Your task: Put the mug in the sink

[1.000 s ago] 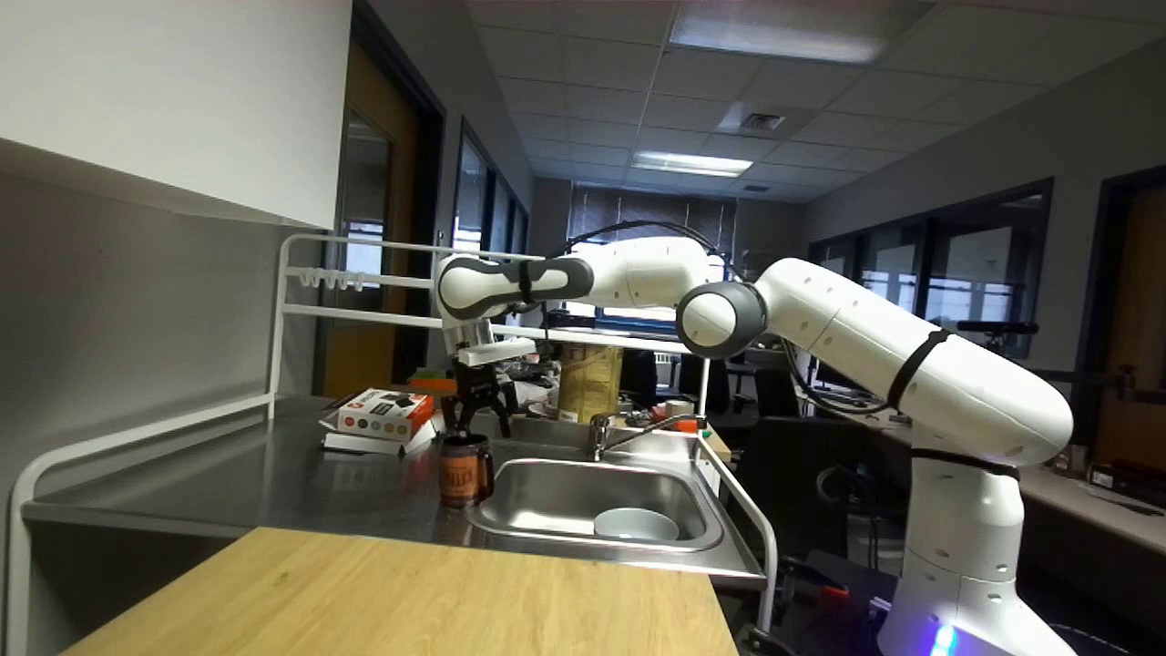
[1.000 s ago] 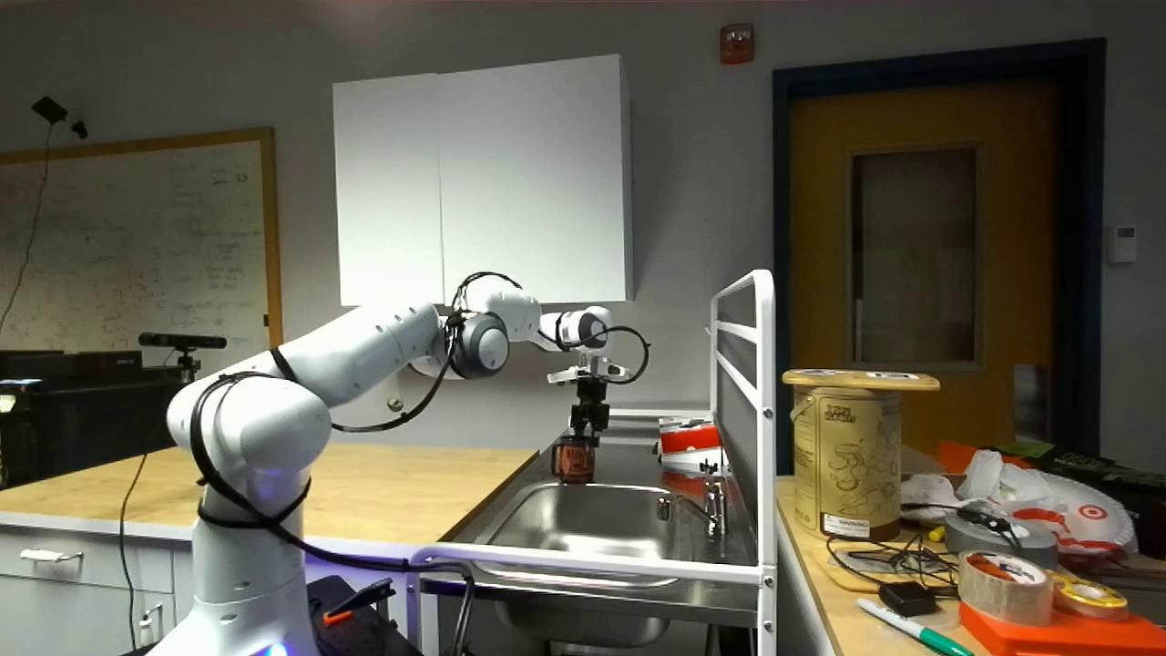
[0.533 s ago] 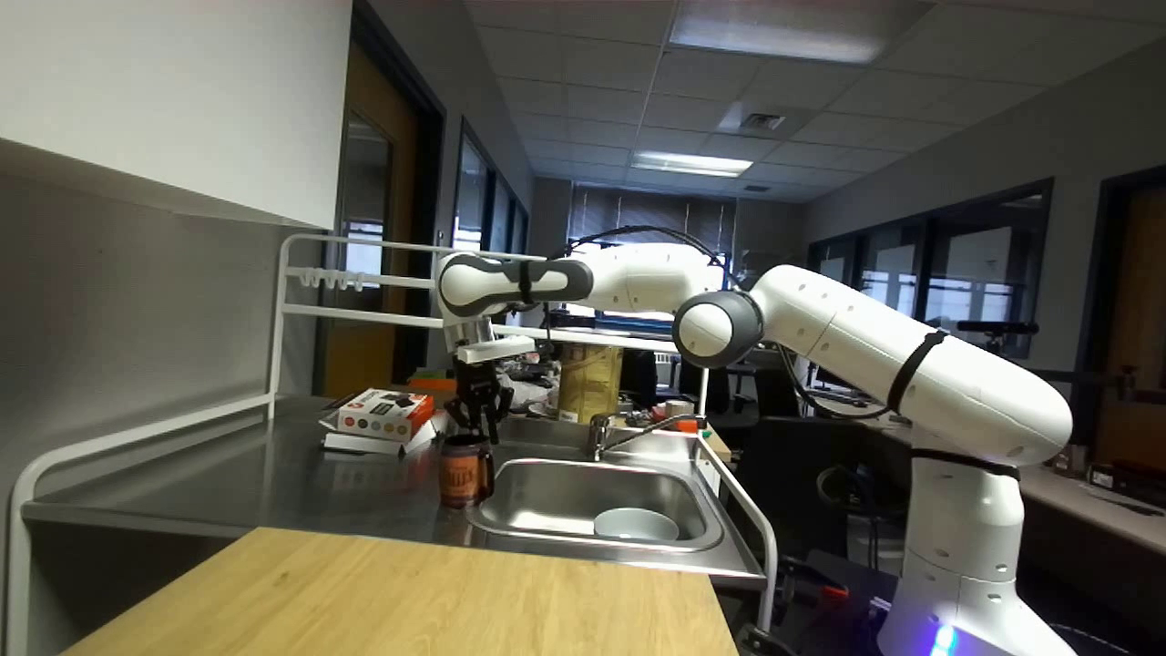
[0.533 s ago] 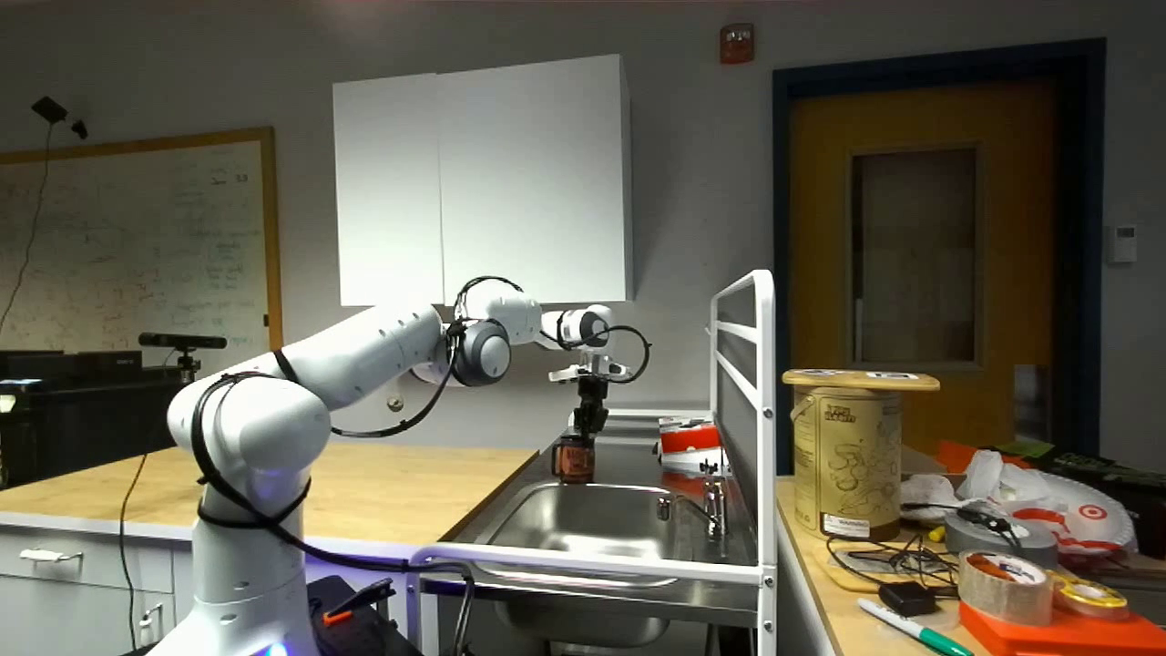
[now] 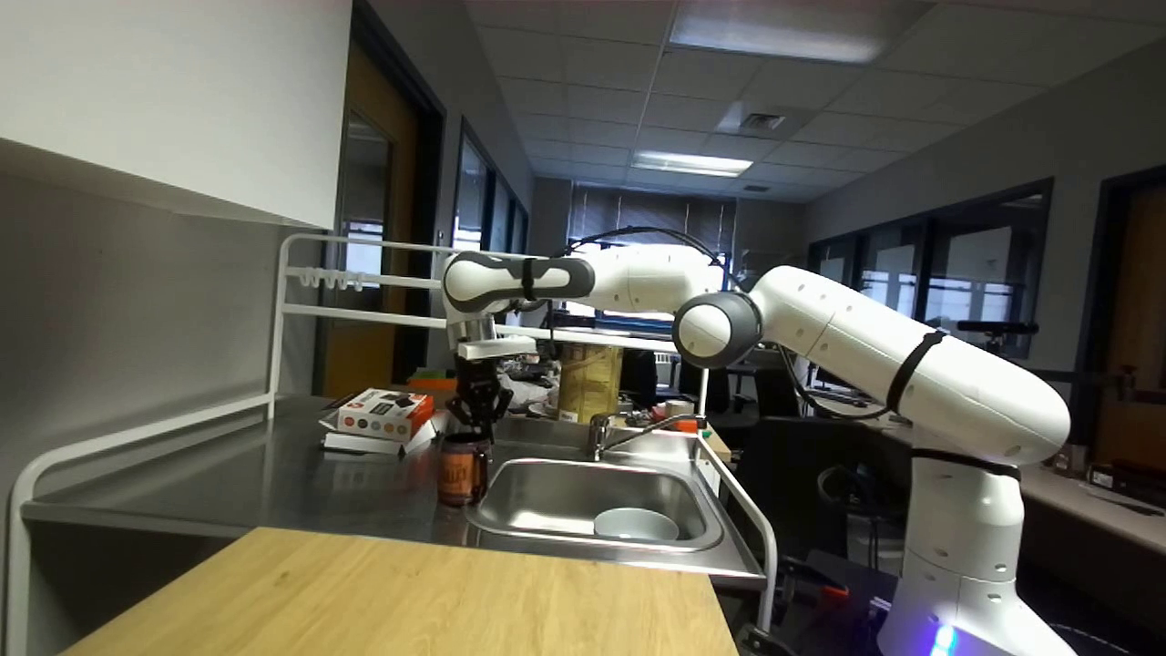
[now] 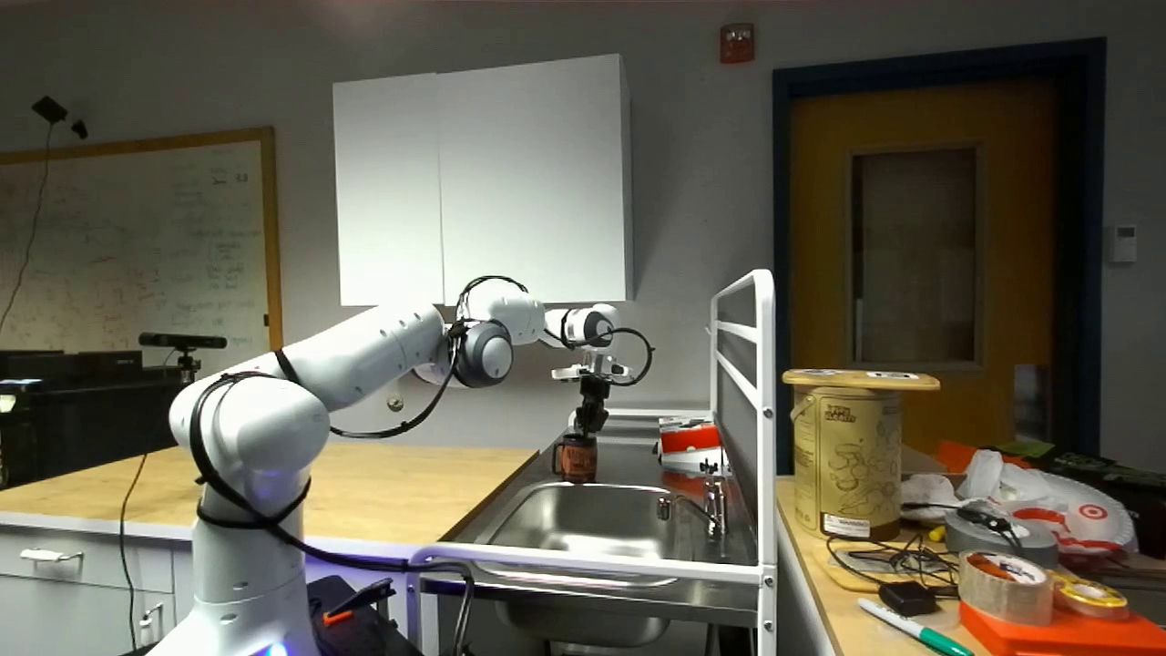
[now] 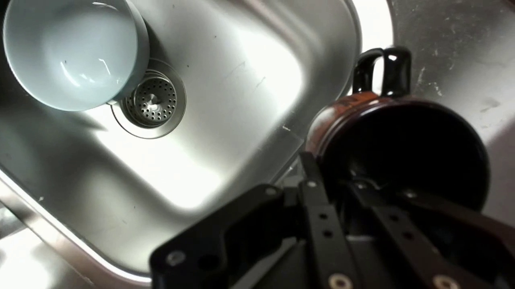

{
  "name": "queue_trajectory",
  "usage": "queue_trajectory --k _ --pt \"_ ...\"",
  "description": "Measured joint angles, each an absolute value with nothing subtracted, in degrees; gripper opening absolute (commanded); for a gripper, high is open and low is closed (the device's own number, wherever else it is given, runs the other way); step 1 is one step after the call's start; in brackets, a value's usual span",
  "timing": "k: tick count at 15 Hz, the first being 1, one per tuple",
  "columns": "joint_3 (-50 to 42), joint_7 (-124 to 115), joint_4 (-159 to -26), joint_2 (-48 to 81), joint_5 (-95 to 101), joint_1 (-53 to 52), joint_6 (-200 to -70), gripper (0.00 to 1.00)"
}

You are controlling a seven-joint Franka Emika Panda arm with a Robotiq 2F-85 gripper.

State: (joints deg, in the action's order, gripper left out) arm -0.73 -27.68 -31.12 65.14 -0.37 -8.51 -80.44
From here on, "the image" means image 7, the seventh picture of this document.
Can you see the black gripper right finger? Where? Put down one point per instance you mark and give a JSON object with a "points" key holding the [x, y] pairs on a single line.
{"points": [[403, 235]]}

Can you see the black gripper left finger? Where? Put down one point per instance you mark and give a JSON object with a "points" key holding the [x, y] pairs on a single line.
{"points": [[324, 231]]}

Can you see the brown glazed mug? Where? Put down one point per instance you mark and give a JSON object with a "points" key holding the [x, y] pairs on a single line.
{"points": [[376, 134]]}

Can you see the stainless steel sink counter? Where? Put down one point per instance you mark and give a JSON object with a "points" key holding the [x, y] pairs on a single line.
{"points": [[242, 107]]}

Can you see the round metal drain strainer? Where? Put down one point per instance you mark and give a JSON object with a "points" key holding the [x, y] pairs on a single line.
{"points": [[154, 102]]}

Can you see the light blue bowl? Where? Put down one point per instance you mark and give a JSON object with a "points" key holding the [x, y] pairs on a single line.
{"points": [[73, 54]]}

